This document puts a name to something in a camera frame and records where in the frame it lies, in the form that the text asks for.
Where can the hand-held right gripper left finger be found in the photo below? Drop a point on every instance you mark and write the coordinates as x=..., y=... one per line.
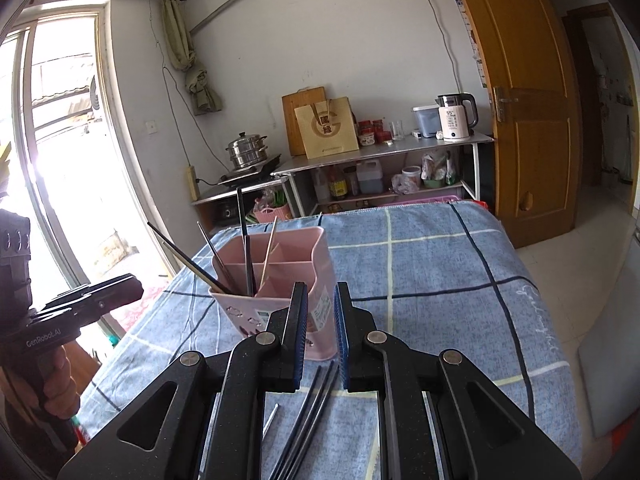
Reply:
x=296, y=340

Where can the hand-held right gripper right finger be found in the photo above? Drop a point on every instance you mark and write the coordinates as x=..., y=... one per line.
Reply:
x=345, y=340

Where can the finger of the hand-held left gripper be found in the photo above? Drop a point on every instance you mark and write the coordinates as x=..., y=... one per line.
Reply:
x=70, y=317
x=115, y=287

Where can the black chopstick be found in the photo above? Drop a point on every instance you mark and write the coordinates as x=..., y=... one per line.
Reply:
x=306, y=435
x=185, y=255
x=242, y=220
x=295, y=435
x=326, y=402

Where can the pink plastic utensil basket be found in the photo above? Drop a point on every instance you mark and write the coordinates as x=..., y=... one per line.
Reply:
x=300, y=270

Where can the stainless steel chopstick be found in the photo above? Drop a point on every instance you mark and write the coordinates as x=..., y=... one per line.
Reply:
x=212, y=255
x=270, y=420

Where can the light wooden chopstick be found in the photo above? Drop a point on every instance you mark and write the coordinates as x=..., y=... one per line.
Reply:
x=269, y=250

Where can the person's left hand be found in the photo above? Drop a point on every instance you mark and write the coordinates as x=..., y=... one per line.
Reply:
x=59, y=382

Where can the red floor mat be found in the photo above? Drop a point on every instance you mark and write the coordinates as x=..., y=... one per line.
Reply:
x=132, y=316

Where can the blue checked tablecloth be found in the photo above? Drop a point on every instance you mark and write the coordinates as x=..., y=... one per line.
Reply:
x=440, y=285

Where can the sliding glass door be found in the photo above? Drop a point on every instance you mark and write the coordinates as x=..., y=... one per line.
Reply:
x=60, y=160

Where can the small pink basket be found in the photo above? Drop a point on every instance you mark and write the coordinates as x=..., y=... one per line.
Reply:
x=272, y=214

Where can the beige power strip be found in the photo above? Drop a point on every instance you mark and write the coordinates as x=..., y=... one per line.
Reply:
x=192, y=182

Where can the black kitchen appliance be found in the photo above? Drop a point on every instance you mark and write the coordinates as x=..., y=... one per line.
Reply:
x=226, y=213

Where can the low metal table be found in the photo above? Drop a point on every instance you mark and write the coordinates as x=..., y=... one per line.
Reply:
x=235, y=192

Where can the white plastic bottle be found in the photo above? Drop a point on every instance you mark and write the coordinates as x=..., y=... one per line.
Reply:
x=320, y=185

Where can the yellow labelled bottle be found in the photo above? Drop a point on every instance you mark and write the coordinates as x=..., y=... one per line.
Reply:
x=338, y=182

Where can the plastic jug with dark liquid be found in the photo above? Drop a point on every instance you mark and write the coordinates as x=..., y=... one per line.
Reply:
x=370, y=177

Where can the white plastic bag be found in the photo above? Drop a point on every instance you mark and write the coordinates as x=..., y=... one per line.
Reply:
x=404, y=184

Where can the black induction cooker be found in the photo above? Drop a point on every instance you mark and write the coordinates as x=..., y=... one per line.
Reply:
x=250, y=172

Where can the green plastic basin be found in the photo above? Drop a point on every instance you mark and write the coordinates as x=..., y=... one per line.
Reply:
x=442, y=183

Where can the stainless steel steamer pot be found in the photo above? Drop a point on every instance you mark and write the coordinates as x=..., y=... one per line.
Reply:
x=246, y=152

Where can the metal side table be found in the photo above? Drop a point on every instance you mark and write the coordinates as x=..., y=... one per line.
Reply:
x=380, y=152

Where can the red lidded jar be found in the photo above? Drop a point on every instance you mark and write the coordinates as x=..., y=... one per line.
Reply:
x=366, y=134
x=384, y=136

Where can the brown paper bag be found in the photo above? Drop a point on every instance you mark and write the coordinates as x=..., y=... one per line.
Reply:
x=327, y=130

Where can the wooden cutting board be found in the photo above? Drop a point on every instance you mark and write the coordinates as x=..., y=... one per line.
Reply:
x=295, y=125

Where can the glass cup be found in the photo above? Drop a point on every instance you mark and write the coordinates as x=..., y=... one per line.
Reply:
x=397, y=129

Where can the clear plastic container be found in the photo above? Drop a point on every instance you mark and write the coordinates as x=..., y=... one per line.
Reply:
x=426, y=120

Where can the beige curtain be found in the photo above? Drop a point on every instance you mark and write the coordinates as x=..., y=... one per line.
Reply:
x=185, y=50

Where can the white electric kettle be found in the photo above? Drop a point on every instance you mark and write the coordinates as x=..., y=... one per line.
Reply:
x=455, y=117

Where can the wooden door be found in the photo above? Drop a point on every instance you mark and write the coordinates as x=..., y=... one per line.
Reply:
x=520, y=110

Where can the white wall switch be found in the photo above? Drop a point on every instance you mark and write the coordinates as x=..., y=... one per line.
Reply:
x=151, y=126

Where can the grey wall pipe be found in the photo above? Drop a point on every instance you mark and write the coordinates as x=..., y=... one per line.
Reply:
x=240, y=2

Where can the wall calendar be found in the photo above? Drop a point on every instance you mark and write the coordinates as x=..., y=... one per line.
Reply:
x=472, y=40

